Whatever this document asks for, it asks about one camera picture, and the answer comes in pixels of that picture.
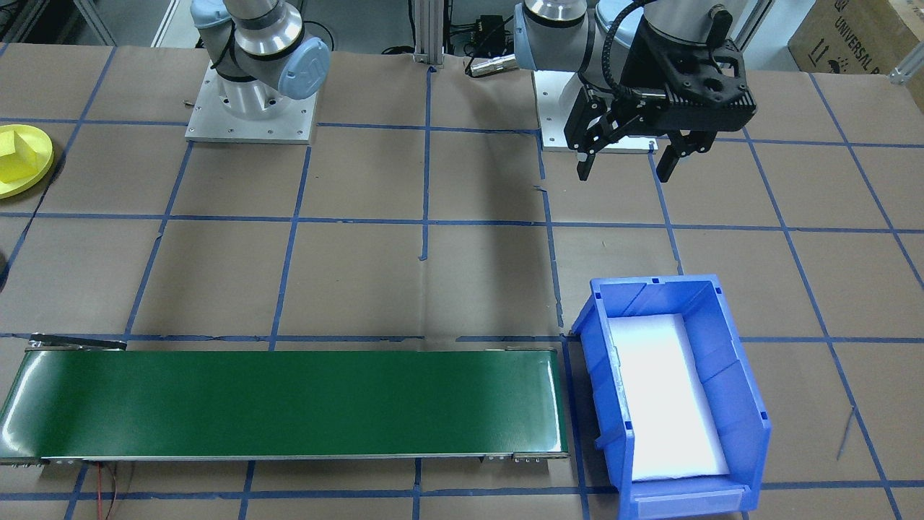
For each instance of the yellow foam block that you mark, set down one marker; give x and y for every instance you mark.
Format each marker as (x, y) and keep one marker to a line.
(18, 148)

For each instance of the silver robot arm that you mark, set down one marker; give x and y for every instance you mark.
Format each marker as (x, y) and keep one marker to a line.
(253, 29)
(556, 43)

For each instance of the yellow round plate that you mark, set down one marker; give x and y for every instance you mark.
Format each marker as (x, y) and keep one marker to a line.
(29, 184)

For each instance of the brown cardboard box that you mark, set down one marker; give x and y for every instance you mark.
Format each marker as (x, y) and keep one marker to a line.
(852, 36)

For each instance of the aluminium profile bar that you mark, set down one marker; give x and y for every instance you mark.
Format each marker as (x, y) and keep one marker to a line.
(911, 71)

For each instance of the white foam sheet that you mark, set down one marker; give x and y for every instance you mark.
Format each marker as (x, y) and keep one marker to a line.
(664, 404)

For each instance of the blue plastic storage bin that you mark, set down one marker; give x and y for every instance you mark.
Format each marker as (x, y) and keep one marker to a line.
(736, 426)

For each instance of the green conveyor belt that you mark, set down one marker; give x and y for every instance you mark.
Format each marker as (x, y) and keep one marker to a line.
(289, 404)

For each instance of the white square base plate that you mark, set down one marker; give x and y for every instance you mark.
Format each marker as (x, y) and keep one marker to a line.
(289, 130)
(552, 123)

